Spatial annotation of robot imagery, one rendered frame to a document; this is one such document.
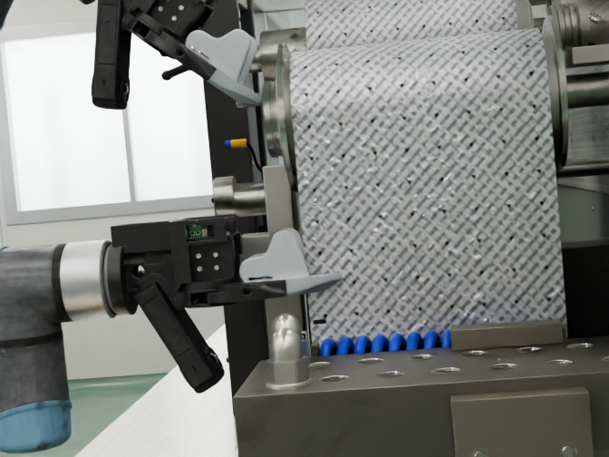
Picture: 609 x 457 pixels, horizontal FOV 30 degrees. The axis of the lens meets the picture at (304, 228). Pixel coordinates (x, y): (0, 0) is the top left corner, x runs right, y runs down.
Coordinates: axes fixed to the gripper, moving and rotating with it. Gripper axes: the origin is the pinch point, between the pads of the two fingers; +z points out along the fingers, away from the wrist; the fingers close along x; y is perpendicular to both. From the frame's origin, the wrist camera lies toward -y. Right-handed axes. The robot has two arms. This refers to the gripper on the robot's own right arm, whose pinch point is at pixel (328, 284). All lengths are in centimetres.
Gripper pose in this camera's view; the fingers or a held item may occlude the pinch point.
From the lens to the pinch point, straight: 106.1
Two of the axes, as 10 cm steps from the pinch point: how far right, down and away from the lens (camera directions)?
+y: -0.9, -9.9, -0.5
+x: 0.9, -0.6, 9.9
